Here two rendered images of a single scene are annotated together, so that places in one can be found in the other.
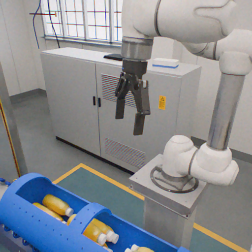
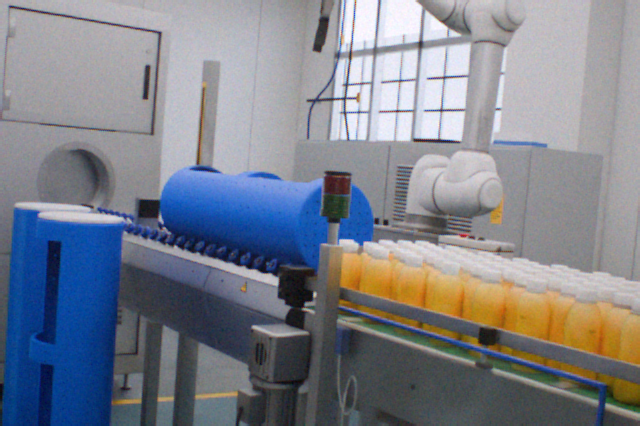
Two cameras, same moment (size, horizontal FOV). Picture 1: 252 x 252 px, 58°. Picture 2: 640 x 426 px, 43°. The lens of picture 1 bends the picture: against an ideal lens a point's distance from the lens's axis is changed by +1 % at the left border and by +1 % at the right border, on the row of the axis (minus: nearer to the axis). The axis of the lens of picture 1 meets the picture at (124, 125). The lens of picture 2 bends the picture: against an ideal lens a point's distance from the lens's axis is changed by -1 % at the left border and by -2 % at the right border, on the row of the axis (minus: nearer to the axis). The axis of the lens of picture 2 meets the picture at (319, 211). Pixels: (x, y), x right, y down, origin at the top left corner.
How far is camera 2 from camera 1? 2.18 m
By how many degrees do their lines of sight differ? 32
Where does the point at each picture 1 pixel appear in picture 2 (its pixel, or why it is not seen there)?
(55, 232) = (220, 181)
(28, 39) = (290, 158)
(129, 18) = not seen: outside the picture
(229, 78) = (478, 46)
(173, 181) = (414, 223)
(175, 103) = (519, 205)
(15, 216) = (181, 185)
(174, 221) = not seen: hidden behind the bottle
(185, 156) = (431, 172)
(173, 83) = (517, 164)
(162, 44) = (557, 138)
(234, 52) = (478, 13)
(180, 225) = not seen: hidden behind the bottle
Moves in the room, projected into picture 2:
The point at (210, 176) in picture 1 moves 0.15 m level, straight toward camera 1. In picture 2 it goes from (454, 189) to (425, 187)
